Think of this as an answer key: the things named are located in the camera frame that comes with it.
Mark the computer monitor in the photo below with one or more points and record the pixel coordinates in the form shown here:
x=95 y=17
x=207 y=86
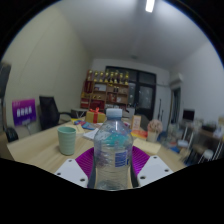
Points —
x=188 y=115

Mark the pale green cup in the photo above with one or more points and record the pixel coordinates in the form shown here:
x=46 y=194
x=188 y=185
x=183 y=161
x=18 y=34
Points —
x=67 y=141

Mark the orange book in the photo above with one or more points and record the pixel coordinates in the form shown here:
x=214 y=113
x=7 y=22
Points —
x=140 y=134

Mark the wooden shelf unit with trophies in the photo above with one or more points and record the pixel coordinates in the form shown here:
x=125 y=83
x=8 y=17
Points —
x=106 y=95

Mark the small white round table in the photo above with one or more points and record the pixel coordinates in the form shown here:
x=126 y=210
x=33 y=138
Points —
x=79 y=111

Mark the black office chair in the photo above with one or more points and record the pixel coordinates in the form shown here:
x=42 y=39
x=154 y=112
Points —
x=49 y=111

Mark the yellow notepad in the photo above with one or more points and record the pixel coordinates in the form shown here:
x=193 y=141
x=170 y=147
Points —
x=148 y=146

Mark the white wall air conditioner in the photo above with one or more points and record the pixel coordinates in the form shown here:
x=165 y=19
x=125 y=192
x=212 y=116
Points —
x=176 y=79

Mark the white printed paper booklet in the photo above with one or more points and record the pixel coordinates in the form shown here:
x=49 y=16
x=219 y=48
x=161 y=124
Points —
x=90 y=134

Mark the cluttered side desk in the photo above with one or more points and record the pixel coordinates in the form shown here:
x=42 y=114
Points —
x=208 y=136

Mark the dark suitcase with tan trim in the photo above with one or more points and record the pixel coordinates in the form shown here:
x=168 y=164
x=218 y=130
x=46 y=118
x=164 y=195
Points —
x=4 y=80

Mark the purple sign board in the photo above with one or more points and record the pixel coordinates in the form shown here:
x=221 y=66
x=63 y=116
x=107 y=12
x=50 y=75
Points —
x=24 y=111

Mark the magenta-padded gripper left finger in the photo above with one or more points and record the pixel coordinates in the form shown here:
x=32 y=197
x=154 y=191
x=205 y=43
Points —
x=71 y=171

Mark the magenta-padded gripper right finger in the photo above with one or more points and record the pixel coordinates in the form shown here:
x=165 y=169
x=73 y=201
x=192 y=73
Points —
x=151 y=170

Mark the flower bouquet in white pot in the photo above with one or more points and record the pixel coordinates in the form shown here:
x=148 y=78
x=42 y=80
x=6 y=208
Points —
x=154 y=128

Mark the upright orange box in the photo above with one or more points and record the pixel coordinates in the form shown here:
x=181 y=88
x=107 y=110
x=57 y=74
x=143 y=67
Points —
x=136 y=122

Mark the clear plastic water bottle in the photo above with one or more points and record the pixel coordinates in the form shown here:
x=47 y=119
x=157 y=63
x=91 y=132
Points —
x=113 y=150

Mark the blue pink printed booklet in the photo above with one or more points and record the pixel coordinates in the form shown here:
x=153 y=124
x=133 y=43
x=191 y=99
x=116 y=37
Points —
x=86 y=125

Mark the yellow gift box red ribbon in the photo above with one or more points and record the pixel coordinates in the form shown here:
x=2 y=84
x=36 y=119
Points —
x=95 y=116

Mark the small black suitcase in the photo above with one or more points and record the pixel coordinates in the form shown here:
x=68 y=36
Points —
x=11 y=135

